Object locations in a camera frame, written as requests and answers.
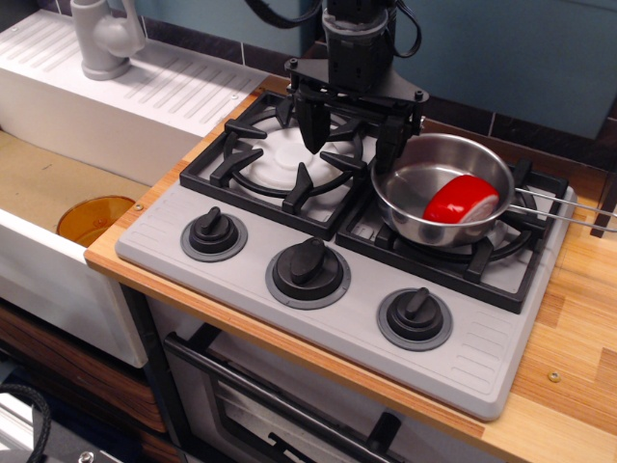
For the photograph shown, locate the black left burner grate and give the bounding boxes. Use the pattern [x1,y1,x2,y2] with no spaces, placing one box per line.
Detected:
[180,92,374,240]

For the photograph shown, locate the white burner cap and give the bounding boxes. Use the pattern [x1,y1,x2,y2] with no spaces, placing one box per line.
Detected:
[239,127,342,190]

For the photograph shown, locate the black stove knob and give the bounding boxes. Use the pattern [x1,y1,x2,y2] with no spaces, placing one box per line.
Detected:
[180,206,248,262]
[377,287,453,352]
[265,237,351,311]

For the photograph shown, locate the black right stove knob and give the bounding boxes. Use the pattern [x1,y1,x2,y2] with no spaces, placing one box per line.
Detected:
[377,287,453,352]

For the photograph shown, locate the black left stove knob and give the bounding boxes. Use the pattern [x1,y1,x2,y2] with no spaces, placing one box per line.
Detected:
[180,206,248,262]

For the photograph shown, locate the black middle stove knob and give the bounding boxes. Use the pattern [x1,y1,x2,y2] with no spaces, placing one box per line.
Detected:
[265,237,351,311]

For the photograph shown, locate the black right burner grate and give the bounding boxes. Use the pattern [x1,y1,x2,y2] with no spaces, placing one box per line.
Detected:
[335,160,572,313]

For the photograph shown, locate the white toy sink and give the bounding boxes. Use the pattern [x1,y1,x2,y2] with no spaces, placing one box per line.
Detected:
[1,10,264,368]

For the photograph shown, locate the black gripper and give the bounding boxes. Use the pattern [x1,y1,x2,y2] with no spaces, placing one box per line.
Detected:
[285,1,428,175]

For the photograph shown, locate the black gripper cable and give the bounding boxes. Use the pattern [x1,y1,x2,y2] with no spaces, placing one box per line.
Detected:
[243,0,424,60]

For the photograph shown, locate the red toy cheese wedge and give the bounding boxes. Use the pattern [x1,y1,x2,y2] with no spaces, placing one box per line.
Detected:
[422,175,500,224]

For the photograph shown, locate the black braided cable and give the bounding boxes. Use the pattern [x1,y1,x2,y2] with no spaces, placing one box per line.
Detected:
[0,381,53,463]

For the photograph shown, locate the grey toy stove top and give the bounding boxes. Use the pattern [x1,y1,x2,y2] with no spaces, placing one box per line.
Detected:
[114,91,578,422]

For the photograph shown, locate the grey toy faucet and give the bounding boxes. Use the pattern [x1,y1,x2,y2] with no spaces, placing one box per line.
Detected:
[70,0,147,81]

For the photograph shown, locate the orange plastic plate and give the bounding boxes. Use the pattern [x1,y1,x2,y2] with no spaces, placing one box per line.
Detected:
[56,195,135,247]

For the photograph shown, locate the black burner grate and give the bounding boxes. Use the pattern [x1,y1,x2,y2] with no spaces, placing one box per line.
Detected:
[335,160,572,313]
[180,92,374,240]

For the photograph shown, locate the stainless steel pot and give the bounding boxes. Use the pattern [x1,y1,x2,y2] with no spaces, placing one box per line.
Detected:
[370,132,617,250]

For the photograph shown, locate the toy oven door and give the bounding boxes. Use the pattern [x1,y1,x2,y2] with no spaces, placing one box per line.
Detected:
[162,324,440,462]

